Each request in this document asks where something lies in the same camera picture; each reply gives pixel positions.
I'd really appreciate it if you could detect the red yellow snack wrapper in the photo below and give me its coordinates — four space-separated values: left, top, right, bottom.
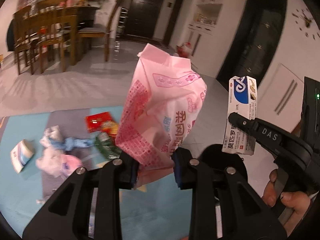
85 112 119 137

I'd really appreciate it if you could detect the dark entrance door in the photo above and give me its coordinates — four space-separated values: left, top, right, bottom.
124 0 163 39

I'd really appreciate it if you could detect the wooden dining table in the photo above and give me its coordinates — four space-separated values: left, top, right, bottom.
14 5 97 66

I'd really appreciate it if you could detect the white shoe cabinet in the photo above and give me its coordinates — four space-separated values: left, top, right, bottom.
185 0 223 58

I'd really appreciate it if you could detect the red white plastic bag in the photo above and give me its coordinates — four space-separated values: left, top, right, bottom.
176 42 192 58

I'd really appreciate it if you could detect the wooden dining chair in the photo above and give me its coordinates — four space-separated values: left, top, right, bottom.
77 0 123 62

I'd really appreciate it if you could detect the pink tissue pack wrapper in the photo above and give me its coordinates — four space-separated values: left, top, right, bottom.
116 44 207 170

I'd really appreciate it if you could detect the blue face mask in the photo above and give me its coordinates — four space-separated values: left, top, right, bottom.
49 137 95 152

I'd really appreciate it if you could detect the green snack wrapper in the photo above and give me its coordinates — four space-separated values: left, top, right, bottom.
94 132 121 160

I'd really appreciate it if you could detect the person's right hand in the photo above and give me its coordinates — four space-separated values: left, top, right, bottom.
262 169 310 217

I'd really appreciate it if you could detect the small pink tissue pack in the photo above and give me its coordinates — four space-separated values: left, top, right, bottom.
36 147 83 178

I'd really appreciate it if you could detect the white blue paper cup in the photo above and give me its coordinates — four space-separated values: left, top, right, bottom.
10 139 35 173

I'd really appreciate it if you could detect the white tissue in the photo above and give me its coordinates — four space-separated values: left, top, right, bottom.
40 126 64 148

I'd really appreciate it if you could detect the black tv cabinet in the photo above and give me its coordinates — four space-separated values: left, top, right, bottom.
216 0 287 89

